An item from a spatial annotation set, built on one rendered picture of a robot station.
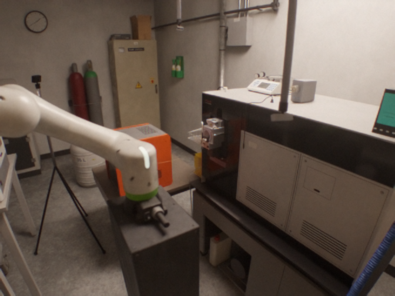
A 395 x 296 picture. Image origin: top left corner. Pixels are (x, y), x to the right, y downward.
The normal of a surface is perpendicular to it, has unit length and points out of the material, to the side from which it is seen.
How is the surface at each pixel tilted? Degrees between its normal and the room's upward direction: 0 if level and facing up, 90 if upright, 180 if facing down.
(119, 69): 90
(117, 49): 90
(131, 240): 0
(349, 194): 90
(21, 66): 90
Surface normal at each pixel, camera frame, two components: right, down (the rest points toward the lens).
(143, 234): 0.00, -0.93
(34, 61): 0.56, 0.31
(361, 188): -0.83, 0.21
